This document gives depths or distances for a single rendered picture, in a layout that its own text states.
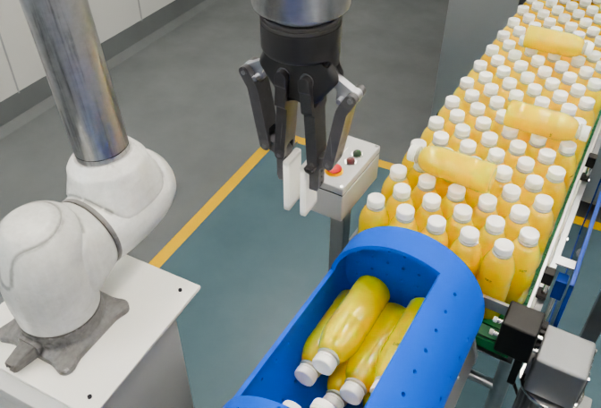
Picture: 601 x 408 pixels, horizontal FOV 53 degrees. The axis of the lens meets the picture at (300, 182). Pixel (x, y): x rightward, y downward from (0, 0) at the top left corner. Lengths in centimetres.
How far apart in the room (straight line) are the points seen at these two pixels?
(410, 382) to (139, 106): 318
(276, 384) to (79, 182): 50
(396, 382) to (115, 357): 55
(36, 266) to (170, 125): 264
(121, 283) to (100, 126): 37
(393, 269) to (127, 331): 52
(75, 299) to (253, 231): 180
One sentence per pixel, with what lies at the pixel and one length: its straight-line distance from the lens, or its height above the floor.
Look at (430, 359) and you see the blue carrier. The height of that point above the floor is 119.
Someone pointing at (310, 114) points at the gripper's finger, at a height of 164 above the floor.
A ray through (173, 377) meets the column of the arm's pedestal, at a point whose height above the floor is 79.
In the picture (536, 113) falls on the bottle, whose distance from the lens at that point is 161.
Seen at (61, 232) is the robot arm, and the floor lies 127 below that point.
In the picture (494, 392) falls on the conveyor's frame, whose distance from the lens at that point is 206.
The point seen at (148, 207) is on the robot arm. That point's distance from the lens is 121.
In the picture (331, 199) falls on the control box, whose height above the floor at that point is 106.
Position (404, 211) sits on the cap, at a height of 110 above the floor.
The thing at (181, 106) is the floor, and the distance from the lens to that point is 382.
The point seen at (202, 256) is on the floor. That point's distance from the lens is 278.
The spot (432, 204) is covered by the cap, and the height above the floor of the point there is 110.
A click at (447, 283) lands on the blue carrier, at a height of 121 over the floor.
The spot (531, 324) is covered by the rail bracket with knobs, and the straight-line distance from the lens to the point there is 130.
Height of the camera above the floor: 196
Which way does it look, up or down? 39 degrees down
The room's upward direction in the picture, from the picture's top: straight up
